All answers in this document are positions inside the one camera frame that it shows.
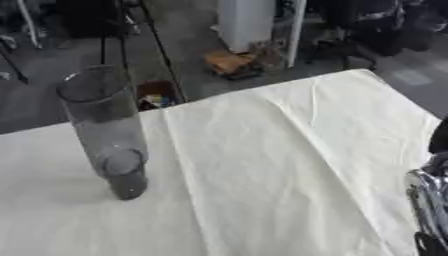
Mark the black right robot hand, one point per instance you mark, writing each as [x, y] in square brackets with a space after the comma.
[440, 138]

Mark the grey glass cylinder vase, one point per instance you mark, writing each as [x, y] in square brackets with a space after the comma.
[108, 133]

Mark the black office chair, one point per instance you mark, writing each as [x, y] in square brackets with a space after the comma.
[361, 30]

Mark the clear plastic bag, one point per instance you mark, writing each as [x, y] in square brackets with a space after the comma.
[269, 56]

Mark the orange cardboard box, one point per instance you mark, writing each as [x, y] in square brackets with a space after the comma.
[227, 62]

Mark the white cabinet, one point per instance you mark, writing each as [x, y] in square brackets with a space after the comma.
[245, 23]

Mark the red storage bin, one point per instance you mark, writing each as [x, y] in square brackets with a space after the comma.
[156, 95]

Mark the black tripod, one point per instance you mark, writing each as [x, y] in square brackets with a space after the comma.
[158, 46]

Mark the white stand leg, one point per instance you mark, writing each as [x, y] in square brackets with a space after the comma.
[30, 23]

